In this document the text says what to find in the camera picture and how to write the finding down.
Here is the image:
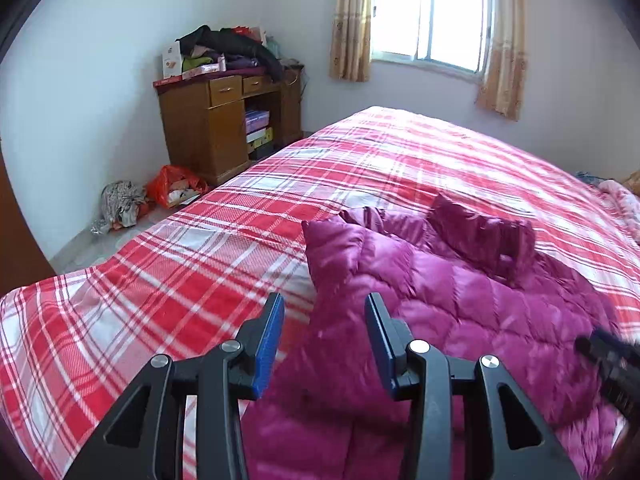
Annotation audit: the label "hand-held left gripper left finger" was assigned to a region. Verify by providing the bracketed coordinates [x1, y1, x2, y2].
[65, 292, 286, 480]

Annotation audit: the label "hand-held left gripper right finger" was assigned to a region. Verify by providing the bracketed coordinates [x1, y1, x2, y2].
[364, 292, 582, 480]

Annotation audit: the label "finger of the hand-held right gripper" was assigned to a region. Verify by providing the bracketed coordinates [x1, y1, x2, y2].
[574, 327, 640, 418]

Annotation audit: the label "purple down jacket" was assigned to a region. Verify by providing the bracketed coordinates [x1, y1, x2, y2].
[239, 192, 628, 480]

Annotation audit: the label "pile of clothes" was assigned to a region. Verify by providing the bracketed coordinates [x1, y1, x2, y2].
[177, 25, 285, 82]

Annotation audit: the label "bed with red plaid sheet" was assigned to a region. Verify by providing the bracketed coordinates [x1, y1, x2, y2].
[0, 105, 640, 480]

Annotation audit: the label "pink quilt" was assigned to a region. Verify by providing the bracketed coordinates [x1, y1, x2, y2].
[597, 179, 640, 247]

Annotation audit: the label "orange plastic bag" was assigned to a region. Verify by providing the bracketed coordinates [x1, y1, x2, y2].
[145, 165, 211, 209]

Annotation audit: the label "grey patterned cloth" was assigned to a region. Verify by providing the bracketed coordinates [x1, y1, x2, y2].
[91, 180, 156, 235]

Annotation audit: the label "stack of flat boxes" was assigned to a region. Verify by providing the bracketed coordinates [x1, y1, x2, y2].
[244, 109, 275, 161]

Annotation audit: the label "wooden desk with drawers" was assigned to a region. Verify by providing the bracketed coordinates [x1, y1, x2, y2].
[154, 65, 306, 188]

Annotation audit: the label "wooden door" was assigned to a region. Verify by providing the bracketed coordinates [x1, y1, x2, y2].
[0, 149, 57, 295]

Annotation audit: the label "white cardboard box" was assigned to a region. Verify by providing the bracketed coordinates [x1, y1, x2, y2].
[161, 42, 184, 80]

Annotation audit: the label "beige curtain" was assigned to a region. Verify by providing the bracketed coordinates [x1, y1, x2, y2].
[328, 0, 374, 83]
[475, 0, 529, 122]

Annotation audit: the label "window with metal frame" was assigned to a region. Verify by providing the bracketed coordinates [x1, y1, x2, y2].
[370, 0, 496, 80]

